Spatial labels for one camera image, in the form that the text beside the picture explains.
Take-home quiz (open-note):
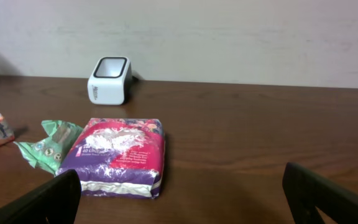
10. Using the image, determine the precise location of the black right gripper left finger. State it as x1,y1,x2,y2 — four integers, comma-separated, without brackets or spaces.
0,170,81,224

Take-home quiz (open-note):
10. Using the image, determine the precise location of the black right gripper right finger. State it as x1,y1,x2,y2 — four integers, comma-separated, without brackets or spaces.
282,162,358,223

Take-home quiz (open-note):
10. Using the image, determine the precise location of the green snack packet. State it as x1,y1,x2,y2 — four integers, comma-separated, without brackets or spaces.
14,120,83,175

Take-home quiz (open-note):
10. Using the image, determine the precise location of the pink purple liner pack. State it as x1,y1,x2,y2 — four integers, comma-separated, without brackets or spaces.
56,118,165,198

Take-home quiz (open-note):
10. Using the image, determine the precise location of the white barcode scanner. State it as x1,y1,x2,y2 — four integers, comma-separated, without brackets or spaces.
87,56,132,105

